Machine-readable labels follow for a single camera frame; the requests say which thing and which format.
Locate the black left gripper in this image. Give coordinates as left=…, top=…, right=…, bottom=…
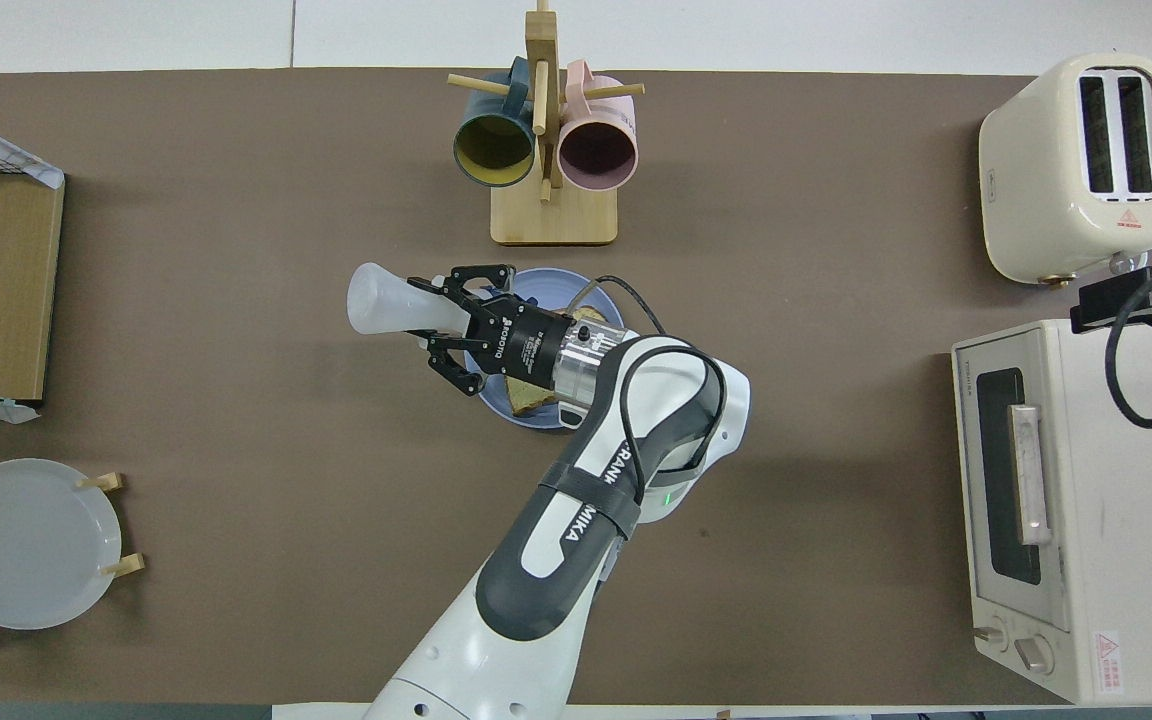
left=408, top=264, right=570, bottom=398

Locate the clear squeeze bottle blue cap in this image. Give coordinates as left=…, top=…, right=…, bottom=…
left=347, top=262, right=477, bottom=337

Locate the toasted bread slice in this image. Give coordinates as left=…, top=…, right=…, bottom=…
left=504, top=305, right=610, bottom=417

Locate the blue round plate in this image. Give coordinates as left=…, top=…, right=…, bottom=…
left=476, top=267, right=627, bottom=431

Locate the wooden plate rack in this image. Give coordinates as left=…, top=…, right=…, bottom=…
left=0, top=472, right=147, bottom=629

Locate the grey plate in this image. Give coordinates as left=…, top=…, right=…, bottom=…
left=0, top=458, right=123, bottom=631

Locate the wooden mug tree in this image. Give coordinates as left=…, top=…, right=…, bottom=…
left=447, top=0, right=646, bottom=247

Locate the cream two-slot toaster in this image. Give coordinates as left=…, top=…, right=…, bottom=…
left=978, top=52, right=1152, bottom=288

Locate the dark teal mug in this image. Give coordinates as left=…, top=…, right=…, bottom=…
left=452, top=56, right=537, bottom=189

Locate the pink mug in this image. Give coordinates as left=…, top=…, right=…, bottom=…
left=557, top=59, right=639, bottom=194

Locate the white toaster oven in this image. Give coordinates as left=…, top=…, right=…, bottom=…
left=951, top=317, right=1152, bottom=706

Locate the brown table mat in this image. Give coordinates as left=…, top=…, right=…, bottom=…
left=0, top=67, right=1152, bottom=706

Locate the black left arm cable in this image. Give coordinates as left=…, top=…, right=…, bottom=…
left=576, top=275, right=729, bottom=507

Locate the black wire basket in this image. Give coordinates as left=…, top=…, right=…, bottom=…
left=0, top=140, right=49, bottom=179

